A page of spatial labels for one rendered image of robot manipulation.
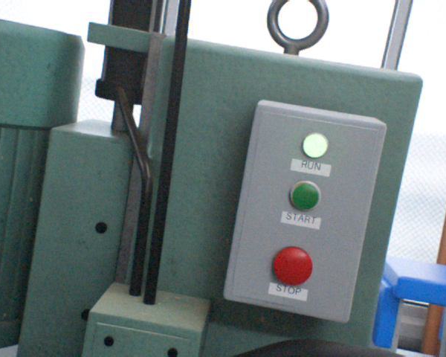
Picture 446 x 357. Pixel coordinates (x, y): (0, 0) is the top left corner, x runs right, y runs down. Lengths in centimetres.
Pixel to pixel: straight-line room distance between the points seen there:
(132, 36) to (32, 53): 9
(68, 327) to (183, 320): 17
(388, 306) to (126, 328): 98
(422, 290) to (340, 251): 93
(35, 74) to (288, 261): 30
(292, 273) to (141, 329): 12
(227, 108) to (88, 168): 15
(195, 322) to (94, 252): 15
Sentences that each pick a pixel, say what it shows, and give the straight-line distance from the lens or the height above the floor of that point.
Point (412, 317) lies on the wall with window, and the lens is 236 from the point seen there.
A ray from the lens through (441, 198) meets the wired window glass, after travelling 230.
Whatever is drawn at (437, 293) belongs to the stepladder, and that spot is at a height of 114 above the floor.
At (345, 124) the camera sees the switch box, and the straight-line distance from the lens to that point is 59.
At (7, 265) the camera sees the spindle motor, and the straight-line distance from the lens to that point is 77.
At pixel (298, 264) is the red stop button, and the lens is 60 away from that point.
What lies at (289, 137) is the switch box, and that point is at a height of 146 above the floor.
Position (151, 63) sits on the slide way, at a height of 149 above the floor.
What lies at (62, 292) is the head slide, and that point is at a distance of 75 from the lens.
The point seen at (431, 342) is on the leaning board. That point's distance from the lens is 217.
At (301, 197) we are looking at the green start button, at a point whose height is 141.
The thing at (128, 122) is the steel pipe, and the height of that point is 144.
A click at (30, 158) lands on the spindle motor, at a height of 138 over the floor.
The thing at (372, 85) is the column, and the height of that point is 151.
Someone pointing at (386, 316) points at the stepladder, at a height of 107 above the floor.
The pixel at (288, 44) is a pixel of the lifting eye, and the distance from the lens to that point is 75.
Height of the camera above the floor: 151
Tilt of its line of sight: 9 degrees down
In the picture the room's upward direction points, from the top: 10 degrees clockwise
